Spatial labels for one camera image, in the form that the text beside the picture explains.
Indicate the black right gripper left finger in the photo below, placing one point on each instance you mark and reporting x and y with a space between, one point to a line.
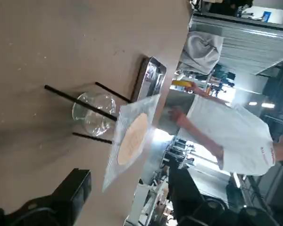
73 188

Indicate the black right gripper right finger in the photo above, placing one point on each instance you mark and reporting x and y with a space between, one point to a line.
181 188

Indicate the black tripod stand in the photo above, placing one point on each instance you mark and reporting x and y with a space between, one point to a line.
61 93

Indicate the steel tray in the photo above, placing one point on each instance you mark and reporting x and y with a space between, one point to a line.
153 77

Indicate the person in white shirt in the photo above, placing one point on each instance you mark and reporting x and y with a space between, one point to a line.
226 131

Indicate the grey cloth cover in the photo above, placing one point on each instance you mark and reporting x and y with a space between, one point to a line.
202 51

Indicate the aluminium frame beam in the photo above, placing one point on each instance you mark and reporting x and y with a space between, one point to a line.
238 26

